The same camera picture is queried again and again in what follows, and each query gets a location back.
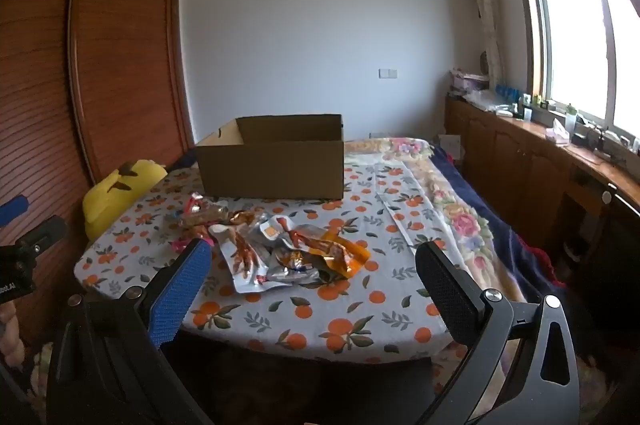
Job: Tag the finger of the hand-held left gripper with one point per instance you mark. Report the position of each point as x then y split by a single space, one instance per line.
12 211
45 231

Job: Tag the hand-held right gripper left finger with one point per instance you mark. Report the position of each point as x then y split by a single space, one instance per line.
180 295

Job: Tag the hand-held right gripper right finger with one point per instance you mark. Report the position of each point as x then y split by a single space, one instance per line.
450 300

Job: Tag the small pink wrapper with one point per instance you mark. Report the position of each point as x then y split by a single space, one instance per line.
181 245

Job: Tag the white chicken feet packet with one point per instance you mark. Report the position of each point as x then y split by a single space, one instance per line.
242 255

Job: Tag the clear grain bar packet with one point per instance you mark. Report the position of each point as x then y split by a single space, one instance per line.
202 217

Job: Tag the red candy wrapper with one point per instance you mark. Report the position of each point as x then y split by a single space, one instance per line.
192 204

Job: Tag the brown snack packet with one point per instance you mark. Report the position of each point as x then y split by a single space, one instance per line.
245 217

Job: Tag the orange snack packet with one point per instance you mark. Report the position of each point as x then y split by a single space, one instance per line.
345 255

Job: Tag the small silver snack packet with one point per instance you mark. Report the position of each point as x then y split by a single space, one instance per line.
275 230

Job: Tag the silver packet with orange food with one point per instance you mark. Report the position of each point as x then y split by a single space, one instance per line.
292 270

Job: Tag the brown cardboard box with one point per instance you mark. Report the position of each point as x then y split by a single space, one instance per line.
270 170

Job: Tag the person's left hand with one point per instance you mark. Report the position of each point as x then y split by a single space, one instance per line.
10 335

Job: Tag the yellow plush toy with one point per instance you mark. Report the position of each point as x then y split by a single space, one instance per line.
105 205

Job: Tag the floral blanket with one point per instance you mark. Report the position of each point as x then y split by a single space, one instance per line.
460 215

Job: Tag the orange fruit print tablecloth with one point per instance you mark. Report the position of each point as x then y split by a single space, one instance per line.
350 320

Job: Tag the long wooden cabinet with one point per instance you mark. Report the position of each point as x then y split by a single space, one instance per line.
510 165

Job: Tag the white paper bag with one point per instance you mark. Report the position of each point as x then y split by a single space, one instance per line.
450 147

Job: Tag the brown slatted wooden wardrobe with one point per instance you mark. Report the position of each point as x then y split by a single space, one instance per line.
125 55

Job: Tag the tissue box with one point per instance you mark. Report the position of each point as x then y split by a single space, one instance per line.
557 132

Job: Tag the clear plastic bag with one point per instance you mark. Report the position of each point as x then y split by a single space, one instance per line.
487 101

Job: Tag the row of blue bottles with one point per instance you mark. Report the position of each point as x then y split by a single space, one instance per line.
507 94

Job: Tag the stack of pink boxes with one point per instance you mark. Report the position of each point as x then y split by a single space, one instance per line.
467 80

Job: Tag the round dark fan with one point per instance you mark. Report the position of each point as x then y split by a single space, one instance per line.
485 62

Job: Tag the patterned beige curtain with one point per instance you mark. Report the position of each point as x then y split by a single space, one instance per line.
482 5

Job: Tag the white wall switch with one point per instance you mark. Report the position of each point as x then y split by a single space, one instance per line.
387 73

